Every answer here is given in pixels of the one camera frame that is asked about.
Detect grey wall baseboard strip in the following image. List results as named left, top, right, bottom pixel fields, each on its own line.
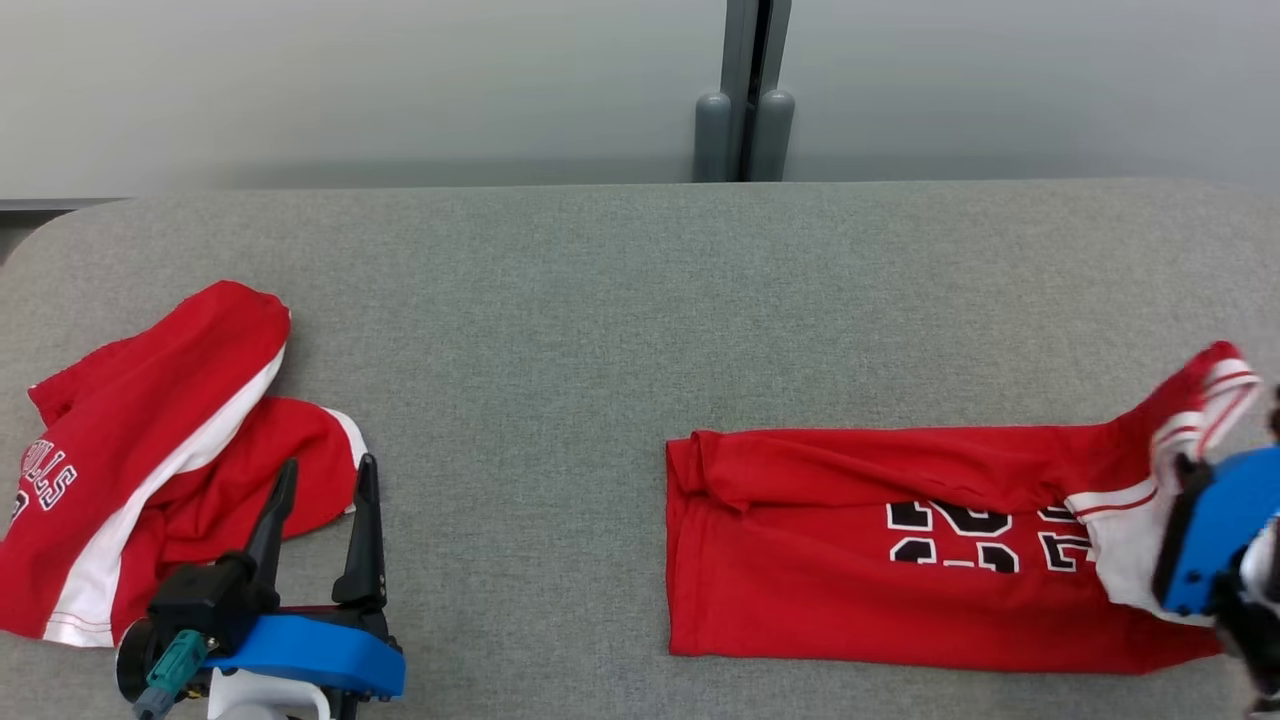
left=0, top=196, right=131, bottom=212

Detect red jersey with black numbers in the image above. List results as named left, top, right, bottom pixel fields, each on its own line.
left=665, top=340, right=1263, bottom=676

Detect red shorts with white stripe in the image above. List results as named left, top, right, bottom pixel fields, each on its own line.
left=0, top=280, right=368, bottom=649

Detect grey metal partition post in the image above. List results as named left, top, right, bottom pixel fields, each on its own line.
left=722, top=0, right=793, bottom=183

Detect grey cylindrical post foot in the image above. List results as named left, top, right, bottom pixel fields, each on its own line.
left=694, top=90, right=734, bottom=183
left=750, top=88, right=796, bottom=183

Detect left camera cable teal plug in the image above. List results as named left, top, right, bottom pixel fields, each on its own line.
left=133, top=630, right=208, bottom=720

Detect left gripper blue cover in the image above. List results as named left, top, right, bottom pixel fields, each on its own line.
left=205, top=453, right=406, bottom=699

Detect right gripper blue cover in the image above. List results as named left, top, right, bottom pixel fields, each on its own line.
left=1152, top=445, right=1280, bottom=616

